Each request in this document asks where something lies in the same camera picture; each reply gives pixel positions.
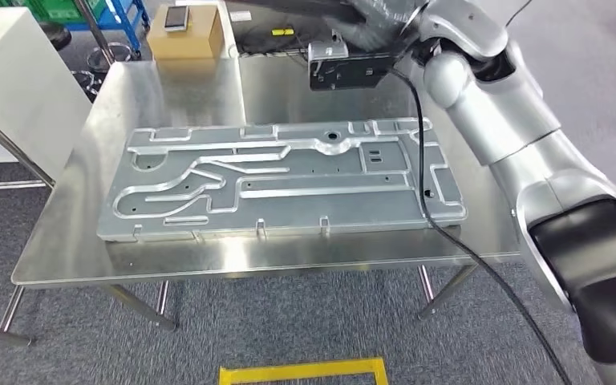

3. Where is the stamped grey metal plate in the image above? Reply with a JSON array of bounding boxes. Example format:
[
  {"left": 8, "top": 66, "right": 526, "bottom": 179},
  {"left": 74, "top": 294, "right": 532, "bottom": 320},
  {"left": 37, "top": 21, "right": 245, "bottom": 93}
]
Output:
[{"left": 96, "top": 117, "right": 468, "bottom": 244}]

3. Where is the smartphone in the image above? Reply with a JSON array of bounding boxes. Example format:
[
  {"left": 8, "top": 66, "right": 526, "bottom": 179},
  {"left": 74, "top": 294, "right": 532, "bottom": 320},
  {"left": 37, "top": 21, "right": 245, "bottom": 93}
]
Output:
[{"left": 164, "top": 5, "right": 190, "bottom": 32}]

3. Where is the chrome stanchion post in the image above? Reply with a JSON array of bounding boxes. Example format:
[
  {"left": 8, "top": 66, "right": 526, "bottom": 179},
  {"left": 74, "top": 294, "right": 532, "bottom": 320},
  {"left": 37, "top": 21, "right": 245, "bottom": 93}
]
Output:
[{"left": 73, "top": 0, "right": 132, "bottom": 73}]

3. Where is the blue metal cart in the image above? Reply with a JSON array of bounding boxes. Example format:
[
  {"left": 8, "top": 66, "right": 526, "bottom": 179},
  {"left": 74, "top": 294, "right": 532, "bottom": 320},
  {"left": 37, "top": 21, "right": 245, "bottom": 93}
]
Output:
[{"left": 66, "top": 0, "right": 151, "bottom": 55}]

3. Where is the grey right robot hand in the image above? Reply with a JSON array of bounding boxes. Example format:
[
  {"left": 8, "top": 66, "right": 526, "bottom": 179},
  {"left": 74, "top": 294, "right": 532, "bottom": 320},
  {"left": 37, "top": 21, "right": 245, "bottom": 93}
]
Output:
[{"left": 338, "top": 0, "right": 429, "bottom": 55}]

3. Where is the stainless steel workbench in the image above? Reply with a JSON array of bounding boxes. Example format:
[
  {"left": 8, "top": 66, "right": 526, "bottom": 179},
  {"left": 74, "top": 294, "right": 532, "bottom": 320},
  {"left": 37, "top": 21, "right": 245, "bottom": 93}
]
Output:
[{"left": 0, "top": 53, "right": 521, "bottom": 347}]

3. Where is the green plastic crate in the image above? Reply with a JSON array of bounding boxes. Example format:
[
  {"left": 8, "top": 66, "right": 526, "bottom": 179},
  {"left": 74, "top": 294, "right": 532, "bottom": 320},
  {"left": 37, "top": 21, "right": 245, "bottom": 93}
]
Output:
[{"left": 0, "top": 0, "right": 94, "bottom": 23}]

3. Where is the long black plastic part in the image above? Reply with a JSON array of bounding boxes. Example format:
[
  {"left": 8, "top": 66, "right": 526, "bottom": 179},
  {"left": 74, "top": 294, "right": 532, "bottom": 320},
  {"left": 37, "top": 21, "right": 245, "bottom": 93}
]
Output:
[{"left": 222, "top": 0, "right": 373, "bottom": 25}]

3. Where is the brown cardboard box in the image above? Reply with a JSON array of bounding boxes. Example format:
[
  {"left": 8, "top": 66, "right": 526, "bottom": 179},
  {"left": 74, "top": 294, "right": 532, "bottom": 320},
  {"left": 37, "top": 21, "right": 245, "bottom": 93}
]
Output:
[{"left": 147, "top": 4, "right": 225, "bottom": 61}]

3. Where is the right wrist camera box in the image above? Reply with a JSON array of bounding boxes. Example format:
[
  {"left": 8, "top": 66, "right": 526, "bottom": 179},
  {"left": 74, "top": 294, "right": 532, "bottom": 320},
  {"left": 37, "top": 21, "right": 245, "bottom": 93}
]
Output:
[{"left": 307, "top": 39, "right": 400, "bottom": 92}]

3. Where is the black camera cable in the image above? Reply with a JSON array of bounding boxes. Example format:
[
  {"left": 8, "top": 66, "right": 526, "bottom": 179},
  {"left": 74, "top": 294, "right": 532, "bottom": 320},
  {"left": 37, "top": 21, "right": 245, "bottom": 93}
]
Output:
[{"left": 389, "top": 67, "right": 573, "bottom": 385}]

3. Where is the small steel table frame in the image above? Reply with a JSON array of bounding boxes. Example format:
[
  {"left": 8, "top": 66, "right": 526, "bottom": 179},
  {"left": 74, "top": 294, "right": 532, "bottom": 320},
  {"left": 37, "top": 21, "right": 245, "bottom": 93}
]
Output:
[{"left": 0, "top": 69, "right": 57, "bottom": 193}]

